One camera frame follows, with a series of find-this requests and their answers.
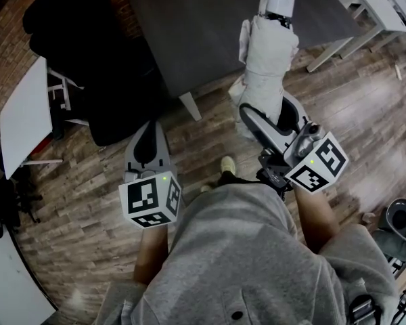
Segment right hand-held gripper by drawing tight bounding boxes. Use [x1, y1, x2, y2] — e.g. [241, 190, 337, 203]
[239, 91, 349, 202]

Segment black office chair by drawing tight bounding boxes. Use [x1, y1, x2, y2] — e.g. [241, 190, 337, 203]
[22, 0, 177, 147]

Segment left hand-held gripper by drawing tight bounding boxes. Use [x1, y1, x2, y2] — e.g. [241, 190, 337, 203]
[118, 120, 183, 230]

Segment person's grey sweatshirt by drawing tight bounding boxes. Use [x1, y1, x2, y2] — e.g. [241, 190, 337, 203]
[101, 183, 400, 325]

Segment white umbrella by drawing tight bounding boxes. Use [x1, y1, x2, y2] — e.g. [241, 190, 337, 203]
[229, 0, 300, 125]

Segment person's right beige shoe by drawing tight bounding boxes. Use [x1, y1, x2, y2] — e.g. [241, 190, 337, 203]
[221, 156, 237, 175]

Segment white desk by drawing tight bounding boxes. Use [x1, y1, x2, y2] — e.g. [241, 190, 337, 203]
[324, 0, 406, 61]
[0, 228, 57, 325]
[0, 56, 89, 181]

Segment person's black trousers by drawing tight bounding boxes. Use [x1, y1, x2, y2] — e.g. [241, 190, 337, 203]
[206, 171, 261, 191]

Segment black chair base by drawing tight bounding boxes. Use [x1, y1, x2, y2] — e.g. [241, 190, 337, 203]
[0, 177, 43, 240]

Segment dark wooden table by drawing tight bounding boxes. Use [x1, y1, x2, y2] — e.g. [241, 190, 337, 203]
[127, 0, 363, 122]

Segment person's right forearm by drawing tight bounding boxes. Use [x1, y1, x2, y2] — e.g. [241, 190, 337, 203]
[294, 186, 341, 255]

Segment red box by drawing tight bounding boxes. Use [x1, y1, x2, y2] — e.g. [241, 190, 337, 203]
[30, 137, 52, 156]

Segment person's left forearm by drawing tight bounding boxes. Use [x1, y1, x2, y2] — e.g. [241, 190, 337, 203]
[133, 225, 170, 286]

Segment grey round bin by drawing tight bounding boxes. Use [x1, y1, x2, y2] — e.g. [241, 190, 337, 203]
[385, 198, 406, 244]

